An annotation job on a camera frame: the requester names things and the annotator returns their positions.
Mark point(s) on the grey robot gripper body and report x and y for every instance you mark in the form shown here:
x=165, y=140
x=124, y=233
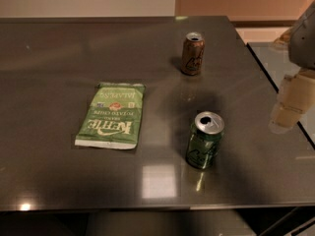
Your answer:
x=303, y=44

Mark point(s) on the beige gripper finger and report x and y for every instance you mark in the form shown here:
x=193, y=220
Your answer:
x=295, y=97

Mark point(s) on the green soda can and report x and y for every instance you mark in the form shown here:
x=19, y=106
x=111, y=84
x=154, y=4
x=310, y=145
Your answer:
x=206, y=133

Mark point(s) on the brown soda can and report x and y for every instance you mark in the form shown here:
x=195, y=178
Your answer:
x=192, y=53

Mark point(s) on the green potato chip bag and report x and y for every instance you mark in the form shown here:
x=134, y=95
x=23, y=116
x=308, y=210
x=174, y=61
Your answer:
x=114, y=117

